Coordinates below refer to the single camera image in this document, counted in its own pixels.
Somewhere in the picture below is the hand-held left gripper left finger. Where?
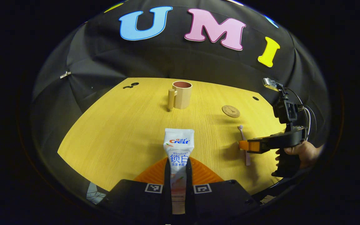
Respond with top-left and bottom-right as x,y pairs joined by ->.
100,157 -> 172,221

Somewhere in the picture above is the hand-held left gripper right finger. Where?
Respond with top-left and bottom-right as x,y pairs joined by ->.
185,157 -> 260,221

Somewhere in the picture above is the white pink toothbrush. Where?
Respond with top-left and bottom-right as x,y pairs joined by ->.
238,125 -> 251,166

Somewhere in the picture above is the round brown coaster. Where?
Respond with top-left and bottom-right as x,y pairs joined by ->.
222,105 -> 241,118

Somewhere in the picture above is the white toothpaste tube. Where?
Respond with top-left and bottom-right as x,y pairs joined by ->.
163,128 -> 195,215

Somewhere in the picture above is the beige cup with handle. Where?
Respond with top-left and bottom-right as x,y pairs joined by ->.
167,81 -> 193,110

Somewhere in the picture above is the black backdrop cloth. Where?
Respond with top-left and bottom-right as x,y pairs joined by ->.
30,0 -> 330,203

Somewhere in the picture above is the black cable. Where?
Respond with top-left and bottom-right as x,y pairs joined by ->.
286,88 -> 317,138

